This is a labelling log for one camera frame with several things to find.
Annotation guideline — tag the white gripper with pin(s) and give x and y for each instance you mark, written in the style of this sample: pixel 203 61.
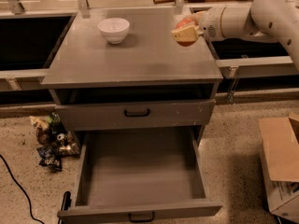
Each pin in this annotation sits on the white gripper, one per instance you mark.
pixel 209 24

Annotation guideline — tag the red apple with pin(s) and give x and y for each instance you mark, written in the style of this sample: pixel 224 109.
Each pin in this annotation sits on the red apple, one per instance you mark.
pixel 182 24

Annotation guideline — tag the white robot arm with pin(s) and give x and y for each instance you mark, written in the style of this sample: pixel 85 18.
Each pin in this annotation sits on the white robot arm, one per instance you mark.
pixel 266 21

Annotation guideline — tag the grey drawer cabinet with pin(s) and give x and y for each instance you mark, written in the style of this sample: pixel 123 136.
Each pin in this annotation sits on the grey drawer cabinet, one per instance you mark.
pixel 147 66

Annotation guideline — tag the closed grey top drawer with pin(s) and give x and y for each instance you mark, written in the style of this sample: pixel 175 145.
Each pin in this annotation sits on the closed grey top drawer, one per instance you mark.
pixel 111 117

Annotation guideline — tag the open grey middle drawer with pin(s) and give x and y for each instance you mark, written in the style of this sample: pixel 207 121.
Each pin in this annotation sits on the open grey middle drawer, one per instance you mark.
pixel 139 171

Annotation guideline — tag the white ceramic bowl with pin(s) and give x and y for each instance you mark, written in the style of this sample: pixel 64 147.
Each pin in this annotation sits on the white ceramic bowl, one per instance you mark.
pixel 114 30

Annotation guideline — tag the cardboard box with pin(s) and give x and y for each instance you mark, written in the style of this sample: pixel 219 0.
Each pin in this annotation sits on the cardboard box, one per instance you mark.
pixel 280 163

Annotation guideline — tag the green snack bag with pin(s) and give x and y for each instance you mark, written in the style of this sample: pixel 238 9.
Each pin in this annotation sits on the green snack bag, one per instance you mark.
pixel 54 121

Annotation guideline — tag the brown snack bag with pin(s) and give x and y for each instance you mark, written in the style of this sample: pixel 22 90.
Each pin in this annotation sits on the brown snack bag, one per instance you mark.
pixel 61 143

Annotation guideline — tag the yellow snack bag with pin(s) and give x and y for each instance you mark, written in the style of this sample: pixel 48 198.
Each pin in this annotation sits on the yellow snack bag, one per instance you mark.
pixel 39 123

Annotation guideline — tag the dark blue snack bag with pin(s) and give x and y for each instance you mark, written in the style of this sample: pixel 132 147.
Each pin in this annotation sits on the dark blue snack bag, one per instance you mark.
pixel 50 158

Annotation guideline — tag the metal shelf bracket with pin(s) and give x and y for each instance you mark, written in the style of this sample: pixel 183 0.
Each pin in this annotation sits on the metal shelf bracket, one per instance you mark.
pixel 233 76

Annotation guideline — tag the black top drawer handle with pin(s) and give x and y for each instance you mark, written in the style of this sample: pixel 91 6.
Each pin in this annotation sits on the black top drawer handle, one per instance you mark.
pixel 136 114

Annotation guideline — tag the black middle drawer handle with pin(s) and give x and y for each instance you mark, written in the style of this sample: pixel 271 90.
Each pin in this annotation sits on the black middle drawer handle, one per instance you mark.
pixel 136 218

